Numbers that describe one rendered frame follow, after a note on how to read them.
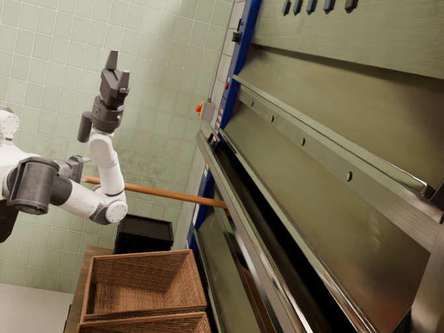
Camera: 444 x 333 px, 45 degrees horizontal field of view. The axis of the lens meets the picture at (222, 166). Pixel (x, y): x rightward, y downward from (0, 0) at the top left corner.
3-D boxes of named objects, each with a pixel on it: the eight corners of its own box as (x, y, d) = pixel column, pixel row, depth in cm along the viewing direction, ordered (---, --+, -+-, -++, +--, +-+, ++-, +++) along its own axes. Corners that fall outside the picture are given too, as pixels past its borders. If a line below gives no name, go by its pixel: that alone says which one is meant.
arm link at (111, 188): (125, 164, 167) (134, 209, 179) (108, 149, 173) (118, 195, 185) (95, 178, 162) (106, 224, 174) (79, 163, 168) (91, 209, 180)
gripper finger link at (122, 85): (131, 70, 145) (126, 89, 148) (119, 69, 143) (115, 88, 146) (133, 73, 144) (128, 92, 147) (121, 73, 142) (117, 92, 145)
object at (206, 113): (209, 118, 322) (213, 102, 319) (211, 121, 312) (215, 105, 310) (197, 115, 320) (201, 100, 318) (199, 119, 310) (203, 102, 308)
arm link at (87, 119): (120, 125, 155) (112, 156, 161) (124, 106, 163) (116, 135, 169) (80, 115, 152) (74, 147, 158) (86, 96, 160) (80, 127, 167)
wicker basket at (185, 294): (181, 297, 274) (193, 248, 268) (193, 365, 220) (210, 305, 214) (84, 283, 263) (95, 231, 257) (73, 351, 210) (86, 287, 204)
